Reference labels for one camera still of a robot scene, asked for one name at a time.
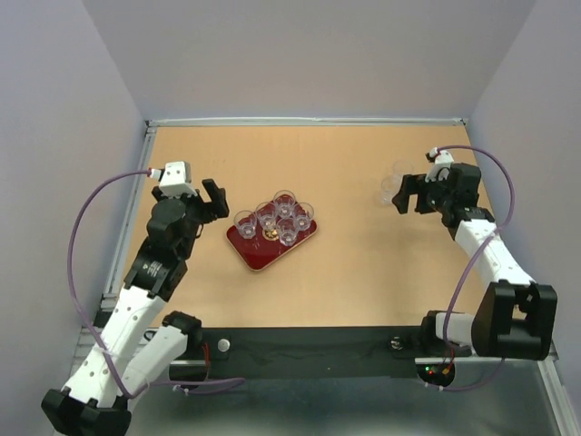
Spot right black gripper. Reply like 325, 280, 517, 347
390, 169, 454, 213

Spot clear glass group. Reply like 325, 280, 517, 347
378, 174, 399, 206
233, 210, 257, 240
392, 161, 414, 177

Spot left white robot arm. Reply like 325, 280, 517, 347
41, 179, 229, 435

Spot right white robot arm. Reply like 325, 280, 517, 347
392, 163, 557, 361

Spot red lacquer tray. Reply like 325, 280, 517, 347
226, 217, 318, 272

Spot clear glass right group back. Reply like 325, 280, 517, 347
392, 161, 414, 177

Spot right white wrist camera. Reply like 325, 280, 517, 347
425, 147, 454, 183

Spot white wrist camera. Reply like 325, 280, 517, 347
148, 161, 197, 198
425, 147, 454, 183

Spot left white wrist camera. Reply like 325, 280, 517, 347
148, 161, 197, 198

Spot aluminium table frame rail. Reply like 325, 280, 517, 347
54, 116, 564, 436

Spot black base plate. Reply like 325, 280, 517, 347
169, 326, 454, 382

